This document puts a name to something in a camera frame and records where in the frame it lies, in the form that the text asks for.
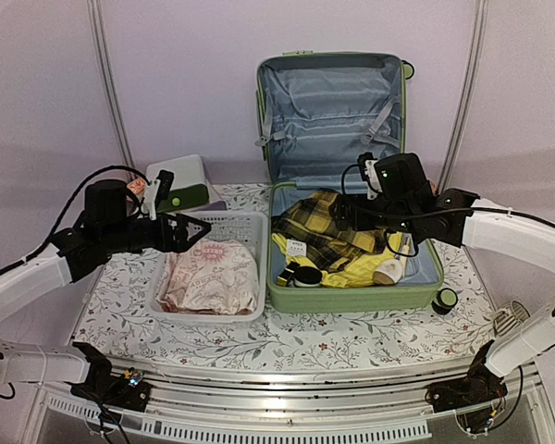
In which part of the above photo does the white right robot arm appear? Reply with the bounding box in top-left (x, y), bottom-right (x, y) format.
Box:
top-left (330, 153), bottom-right (555, 403)

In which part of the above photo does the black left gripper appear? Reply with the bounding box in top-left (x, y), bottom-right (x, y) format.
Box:
top-left (103, 211), bottom-right (212, 254)

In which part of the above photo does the yellow black plaid cloth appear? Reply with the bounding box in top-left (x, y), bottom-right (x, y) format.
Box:
top-left (272, 189), bottom-right (390, 273)

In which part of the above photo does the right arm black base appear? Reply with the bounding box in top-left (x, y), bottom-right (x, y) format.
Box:
top-left (425, 340), bottom-right (508, 413)

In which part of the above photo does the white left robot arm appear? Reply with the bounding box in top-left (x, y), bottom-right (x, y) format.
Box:
top-left (0, 170), bottom-right (212, 401)

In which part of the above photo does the white ribbed round object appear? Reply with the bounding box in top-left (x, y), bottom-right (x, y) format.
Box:
top-left (492, 301), bottom-right (531, 338)

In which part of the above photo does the yellow garment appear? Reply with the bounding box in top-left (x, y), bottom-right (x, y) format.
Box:
top-left (272, 234), bottom-right (395, 289)

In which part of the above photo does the cream round bottle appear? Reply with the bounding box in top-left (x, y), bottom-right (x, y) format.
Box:
top-left (373, 235), bottom-right (412, 286)

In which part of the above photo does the white green drawer box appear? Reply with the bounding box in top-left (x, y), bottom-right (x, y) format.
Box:
top-left (146, 154), bottom-right (210, 213)

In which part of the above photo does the pink printed white garment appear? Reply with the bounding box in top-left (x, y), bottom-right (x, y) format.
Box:
top-left (155, 240), bottom-right (259, 316)

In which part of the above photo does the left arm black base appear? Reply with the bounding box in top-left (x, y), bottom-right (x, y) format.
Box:
top-left (70, 342), bottom-right (153, 413)

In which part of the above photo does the small dark tube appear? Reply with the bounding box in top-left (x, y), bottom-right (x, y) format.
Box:
top-left (276, 266), bottom-right (296, 287)

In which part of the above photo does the floral white table mat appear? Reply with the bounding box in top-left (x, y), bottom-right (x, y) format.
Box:
top-left (74, 183), bottom-right (497, 373)

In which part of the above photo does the black lidded round jar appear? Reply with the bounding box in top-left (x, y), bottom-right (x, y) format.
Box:
top-left (292, 266), bottom-right (323, 288)

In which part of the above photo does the white perforated plastic basket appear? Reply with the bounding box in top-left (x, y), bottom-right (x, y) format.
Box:
top-left (145, 211), bottom-right (269, 324)

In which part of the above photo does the green hard-shell suitcase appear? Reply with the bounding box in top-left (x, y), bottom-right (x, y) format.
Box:
top-left (256, 53), bottom-right (444, 314)

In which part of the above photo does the purple drawer box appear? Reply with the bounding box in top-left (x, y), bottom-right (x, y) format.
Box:
top-left (205, 200), bottom-right (228, 211)

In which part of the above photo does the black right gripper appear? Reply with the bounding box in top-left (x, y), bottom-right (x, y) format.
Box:
top-left (331, 192), bottom-right (418, 234)

